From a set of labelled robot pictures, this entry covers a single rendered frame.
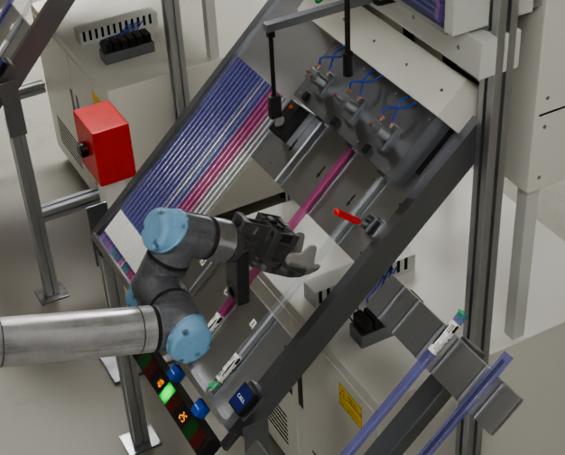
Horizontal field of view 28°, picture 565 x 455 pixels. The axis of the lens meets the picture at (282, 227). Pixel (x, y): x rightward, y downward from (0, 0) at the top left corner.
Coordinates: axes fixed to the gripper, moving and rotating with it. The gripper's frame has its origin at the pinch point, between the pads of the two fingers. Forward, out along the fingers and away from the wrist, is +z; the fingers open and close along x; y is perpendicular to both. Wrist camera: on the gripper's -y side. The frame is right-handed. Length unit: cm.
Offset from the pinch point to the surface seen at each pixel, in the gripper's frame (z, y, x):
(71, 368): 28, -93, 98
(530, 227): 38.6, 20.7, -9.3
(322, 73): 3.0, 29.1, 24.6
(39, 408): 16, -100, 88
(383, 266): 6.5, 7.4, -10.1
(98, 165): 5, -26, 90
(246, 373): -5.1, -22.0, -3.5
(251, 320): -3.2, -15.2, 4.0
